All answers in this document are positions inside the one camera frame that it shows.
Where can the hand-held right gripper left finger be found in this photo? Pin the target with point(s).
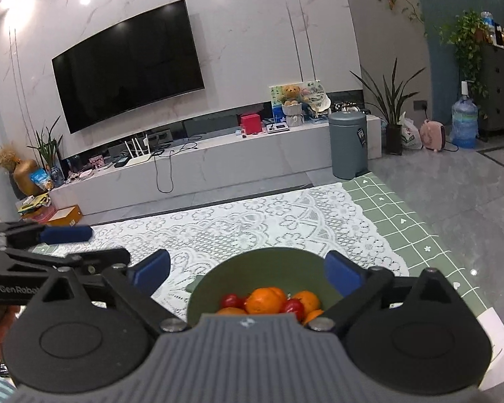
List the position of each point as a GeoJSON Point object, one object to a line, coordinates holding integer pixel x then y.
{"type": "Point", "coordinates": [153, 270]}

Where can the dark wall socket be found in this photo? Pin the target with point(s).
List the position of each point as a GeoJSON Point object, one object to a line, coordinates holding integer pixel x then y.
{"type": "Point", "coordinates": [420, 104]}

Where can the blue water jug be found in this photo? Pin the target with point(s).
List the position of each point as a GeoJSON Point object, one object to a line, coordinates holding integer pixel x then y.
{"type": "Point", "coordinates": [464, 121]}

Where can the teddy bear bouquet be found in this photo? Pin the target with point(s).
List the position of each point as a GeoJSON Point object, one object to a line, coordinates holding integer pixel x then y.
{"type": "Point", "coordinates": [292, 105]}

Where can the white television cabinet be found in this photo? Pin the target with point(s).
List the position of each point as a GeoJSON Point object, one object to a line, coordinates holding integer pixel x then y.
{"type": "Point", "coordinates": [235, 163]}

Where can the red box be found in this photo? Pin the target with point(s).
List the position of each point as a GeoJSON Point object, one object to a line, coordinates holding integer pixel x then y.
{"type": "Point", "coordinates": [251, 124]}

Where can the orange cardboard box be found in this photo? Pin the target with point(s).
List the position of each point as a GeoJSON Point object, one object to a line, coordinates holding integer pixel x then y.
{"type": "Point", "coordinates": [67, 215]}

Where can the black wall television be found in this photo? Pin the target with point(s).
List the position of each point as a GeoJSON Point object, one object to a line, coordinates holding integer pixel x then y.
{"type": "Point", "coordinates": [128, 65]}

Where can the white lace tablecloth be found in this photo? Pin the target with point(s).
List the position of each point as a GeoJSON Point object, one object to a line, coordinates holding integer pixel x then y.
{"type": "Point", "coordinates": [277, 218]}

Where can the white hand fan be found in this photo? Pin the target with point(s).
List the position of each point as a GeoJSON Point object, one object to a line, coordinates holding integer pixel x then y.
{"type": "Point", "coordinates": [320, 104]}

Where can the green colander bowl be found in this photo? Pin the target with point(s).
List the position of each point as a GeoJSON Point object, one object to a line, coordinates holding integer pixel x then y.
{"type": "Point", "coordinates": [260, 268]}

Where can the small flat scale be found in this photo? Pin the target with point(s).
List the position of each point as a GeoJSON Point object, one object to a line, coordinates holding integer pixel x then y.
{"type": "Point", "coordinates": [277, 128]}

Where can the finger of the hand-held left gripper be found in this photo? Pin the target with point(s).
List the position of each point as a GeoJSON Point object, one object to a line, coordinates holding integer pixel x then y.
{"type": "Point", "coordinates": [65, 234]}
{"type": "Point", "coordinates": [105, 256]}

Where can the thin-leaf potted plant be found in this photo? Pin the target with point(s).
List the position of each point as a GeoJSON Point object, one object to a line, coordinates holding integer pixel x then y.
{"type": "Point", "coordinates": [48, 151]}

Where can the long-leaf potted plant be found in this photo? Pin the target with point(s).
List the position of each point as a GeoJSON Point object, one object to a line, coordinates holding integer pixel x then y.
{"type": "Point", "coordinates": [392, 105]}

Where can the person's left hand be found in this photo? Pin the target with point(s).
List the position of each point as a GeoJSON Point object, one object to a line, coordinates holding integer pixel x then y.
{"type": "Point", "coordinates": [4, 323]}

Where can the pink box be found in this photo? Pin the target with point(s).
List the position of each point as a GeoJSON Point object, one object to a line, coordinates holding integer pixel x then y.
{"type": "Point", "coordinates": [38, 215]}

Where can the pink pig-shaped heater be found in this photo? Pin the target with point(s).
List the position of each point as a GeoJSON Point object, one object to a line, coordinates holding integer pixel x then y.
{"type": "Point", "coordinates": [432, 136]}

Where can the golden vase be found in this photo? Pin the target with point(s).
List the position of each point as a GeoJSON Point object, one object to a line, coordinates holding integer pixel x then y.
{"type": "Point", "coordinates": [25, 178]}

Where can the orange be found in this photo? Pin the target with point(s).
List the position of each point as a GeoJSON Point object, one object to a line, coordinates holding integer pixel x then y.
{"type": "Point", "coordinates": [307, 300]}
{"type": "Point", "coordinates": [313, 316]}
{"type": "Point", "coordinates": [266, 300]}

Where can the white antenna router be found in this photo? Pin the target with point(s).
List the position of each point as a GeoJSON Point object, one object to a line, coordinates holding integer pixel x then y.
{"type": "Point", "coordinates": [140, 157]}

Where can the grey pedal trash can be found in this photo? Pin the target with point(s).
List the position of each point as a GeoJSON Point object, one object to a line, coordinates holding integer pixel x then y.
{"type": "Point", "coordinates": [346, 147]}

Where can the grey drawer cabinet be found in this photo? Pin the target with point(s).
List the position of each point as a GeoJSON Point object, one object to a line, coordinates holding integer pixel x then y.
{"type": "Point", "coordinates": [502, 88]}

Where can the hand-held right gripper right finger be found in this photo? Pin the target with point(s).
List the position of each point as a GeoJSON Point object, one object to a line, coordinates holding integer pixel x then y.
{"type": "Point", "coordinates": [342, 270]}

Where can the white plastic bag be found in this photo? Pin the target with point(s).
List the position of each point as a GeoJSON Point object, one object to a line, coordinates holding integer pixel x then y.
{"type": "Point", "coordinates": [410, 134]}

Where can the trailing green pothos plant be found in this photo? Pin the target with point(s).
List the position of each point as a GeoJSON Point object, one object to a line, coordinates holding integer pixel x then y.
{"type": "Point", "coordinates": [466, 37]}

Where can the illustrated display panel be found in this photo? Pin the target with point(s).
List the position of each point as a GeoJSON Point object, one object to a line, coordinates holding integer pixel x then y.
{"type": "Point", "coordinates": [275, 94]}

